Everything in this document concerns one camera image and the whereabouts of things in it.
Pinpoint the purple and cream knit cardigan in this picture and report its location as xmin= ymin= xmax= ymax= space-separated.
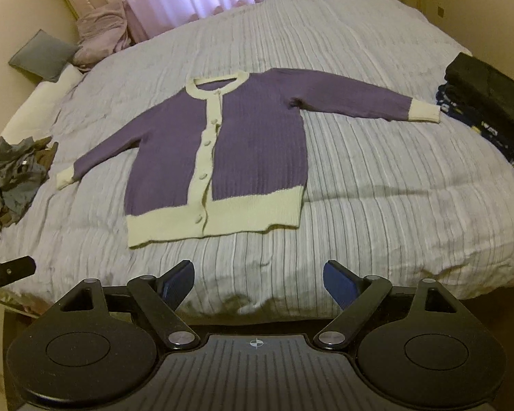
xmin=56 ymin=68 xmax=442 ymax=249

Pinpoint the bed with grey striped cover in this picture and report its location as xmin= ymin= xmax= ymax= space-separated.
xmin=0 ymin=0 xmax=514 ymax=322

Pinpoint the pile of black and blue clothes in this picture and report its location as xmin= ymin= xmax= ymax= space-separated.
xmin=435 ymin=51 xmax=514 ymax=177

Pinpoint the crumpled grey garment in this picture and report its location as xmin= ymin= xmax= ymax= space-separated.
xmin=0 ymin=136 xmax=59 ymax=242

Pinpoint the crumpled pink blanket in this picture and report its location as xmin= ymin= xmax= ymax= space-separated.
xmin=72 ymin=1 xmax=133 ymax=73

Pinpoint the grey square pillow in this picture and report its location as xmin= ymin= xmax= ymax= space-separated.
xmin=8 ymin=29 xmax=80 ymax=83

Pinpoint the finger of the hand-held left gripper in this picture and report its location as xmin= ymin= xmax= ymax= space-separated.
xmin=0 ymin=256 xmax=37 ymax=295

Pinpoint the long white pillow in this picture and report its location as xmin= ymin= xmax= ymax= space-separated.
xmin=0 ymin=65 xmax=85 ymax=167

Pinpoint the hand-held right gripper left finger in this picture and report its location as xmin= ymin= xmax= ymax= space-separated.
xmin=59 ymin=260 xmax=201 ymax=350

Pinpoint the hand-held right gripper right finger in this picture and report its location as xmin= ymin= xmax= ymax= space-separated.
xmin=314 ymin=260 xmax=455 ymax=350

